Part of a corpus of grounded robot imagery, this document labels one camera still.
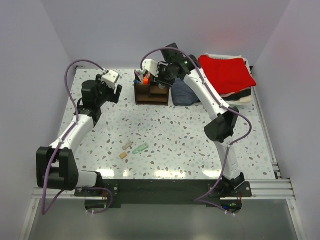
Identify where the tan eraser block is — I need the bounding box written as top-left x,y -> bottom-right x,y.
119,152 -> 127,159

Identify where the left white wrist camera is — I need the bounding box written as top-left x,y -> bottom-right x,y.
101,70 -> 120,90

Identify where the brown wooden desk organizer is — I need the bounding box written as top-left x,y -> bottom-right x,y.
133,74 -> 170,106

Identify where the beige eraser piece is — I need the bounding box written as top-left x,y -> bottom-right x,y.
122,141 -> 133,151

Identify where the purple capped white marker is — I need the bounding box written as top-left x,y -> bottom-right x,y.
134,70 -> 143,83

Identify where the red folded cloth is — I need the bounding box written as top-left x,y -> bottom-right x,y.
198,55 -> 257,95

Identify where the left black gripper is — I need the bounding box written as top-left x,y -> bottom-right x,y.
95,74 -> 122,107

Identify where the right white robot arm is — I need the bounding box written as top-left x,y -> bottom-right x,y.
140,43 -> 245,197

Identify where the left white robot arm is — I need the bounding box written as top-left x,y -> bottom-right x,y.
36,80 -> 123,196

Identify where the white basket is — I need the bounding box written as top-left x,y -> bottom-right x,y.
205,53 -> 253,106

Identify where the orange black highlighter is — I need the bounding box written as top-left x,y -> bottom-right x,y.
143,78 -> 149,85

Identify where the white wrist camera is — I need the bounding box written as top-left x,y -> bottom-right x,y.
101,70 -> 120,90
142,58 -> 159,78

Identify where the blue folded towel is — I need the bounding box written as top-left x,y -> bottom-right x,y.
171,78 -> 201,107

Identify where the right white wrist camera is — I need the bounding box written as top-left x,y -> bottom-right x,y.
142,58 -> 159,78

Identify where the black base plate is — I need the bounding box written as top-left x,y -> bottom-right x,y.
74,177 -> 252,209

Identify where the green clear correction tape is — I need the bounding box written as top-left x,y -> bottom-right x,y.
132,143 -> 149,154

